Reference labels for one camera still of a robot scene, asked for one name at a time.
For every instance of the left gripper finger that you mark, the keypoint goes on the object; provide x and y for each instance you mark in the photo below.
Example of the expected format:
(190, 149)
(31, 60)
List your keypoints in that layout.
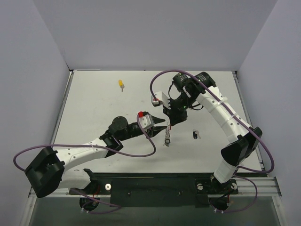
(155, 120)
(153, 131)

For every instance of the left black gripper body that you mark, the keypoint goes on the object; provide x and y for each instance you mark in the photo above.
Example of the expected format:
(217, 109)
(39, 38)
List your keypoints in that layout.
(147, 131)

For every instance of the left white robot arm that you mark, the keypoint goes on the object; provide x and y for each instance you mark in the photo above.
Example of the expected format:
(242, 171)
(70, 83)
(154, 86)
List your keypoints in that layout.
(54, 169)

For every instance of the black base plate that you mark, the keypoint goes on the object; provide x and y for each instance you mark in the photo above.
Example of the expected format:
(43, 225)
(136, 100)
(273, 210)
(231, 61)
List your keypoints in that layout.
(160, 189)

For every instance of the yellow tagged key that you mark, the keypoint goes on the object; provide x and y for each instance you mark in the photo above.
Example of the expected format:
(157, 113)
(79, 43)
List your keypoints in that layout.
(121, 84)

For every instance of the dark blue tagged key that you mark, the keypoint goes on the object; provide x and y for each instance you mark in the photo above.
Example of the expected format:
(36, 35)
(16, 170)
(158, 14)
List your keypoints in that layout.
(196, 134)

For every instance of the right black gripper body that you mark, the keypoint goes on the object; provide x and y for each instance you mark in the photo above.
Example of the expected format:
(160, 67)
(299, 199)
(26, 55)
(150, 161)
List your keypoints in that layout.
(175, 117)

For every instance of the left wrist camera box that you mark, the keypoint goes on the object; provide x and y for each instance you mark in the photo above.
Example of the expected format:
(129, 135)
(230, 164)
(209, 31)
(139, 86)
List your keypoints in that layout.
(145, 120)

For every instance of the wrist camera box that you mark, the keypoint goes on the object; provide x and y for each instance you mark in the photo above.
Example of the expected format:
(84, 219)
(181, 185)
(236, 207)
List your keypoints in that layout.
(145, 120)
(160, 99)

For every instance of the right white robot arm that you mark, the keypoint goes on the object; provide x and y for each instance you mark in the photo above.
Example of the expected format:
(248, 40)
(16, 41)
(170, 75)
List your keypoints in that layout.
(202, 89)

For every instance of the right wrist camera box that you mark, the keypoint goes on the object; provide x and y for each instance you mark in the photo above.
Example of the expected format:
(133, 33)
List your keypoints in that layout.
(160, 99)

